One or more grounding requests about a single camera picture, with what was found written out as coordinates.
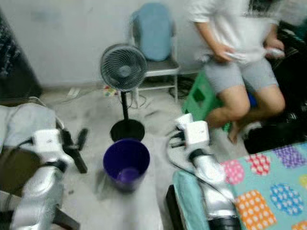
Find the teal sheet with colourful patches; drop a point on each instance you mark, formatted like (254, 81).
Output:
(187, 206)

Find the standing fan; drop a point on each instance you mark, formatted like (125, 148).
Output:
(123, 67)

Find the black speckled cabinet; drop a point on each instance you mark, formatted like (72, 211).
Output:
(19, 62)

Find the person in grey shorts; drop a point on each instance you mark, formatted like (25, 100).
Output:
(240, 28)

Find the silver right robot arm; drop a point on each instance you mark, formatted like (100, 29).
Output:
(216, 187)

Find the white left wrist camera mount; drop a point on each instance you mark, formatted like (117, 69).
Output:
(48, 141)

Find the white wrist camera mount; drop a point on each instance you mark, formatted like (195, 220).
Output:
(48, 141)
(194, 134)

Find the large black bundle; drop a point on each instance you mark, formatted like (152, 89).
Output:
(292, 72)

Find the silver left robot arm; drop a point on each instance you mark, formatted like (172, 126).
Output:
(41, 196)

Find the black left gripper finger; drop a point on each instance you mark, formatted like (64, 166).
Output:
(75, 160)
(82, 136)

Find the metal chair with blue cover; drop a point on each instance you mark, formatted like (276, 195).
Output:
(152, 33)

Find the black bag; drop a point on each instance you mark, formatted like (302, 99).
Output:
(273, 136)

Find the white handheld controller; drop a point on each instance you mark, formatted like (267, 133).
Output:
(274, 51)

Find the green plastic stool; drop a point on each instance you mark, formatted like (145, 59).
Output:
(201, 98)

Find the purple plastic bin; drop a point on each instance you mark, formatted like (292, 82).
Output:
(126, 163)

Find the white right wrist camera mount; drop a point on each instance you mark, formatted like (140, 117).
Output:
(194, 134)

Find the grey blanket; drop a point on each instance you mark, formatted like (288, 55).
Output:
(29, 124)

